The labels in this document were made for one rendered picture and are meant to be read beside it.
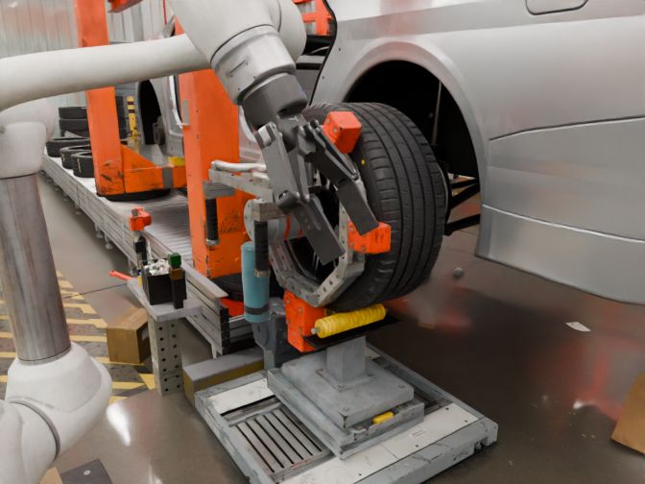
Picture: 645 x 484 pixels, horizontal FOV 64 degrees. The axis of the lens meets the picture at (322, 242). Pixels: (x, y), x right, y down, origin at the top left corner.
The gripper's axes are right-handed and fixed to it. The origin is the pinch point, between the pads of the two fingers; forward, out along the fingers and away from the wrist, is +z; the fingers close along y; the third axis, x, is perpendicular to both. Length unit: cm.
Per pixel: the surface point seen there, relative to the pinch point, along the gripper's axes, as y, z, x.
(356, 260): -70, 11, -32
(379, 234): -65, 7, -21
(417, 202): -80, 5, -12
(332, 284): -71, 14, -43
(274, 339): -101, 27, -92
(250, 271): -78, -1, -70
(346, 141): -73, -18, -19
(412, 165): -83, -4, -9
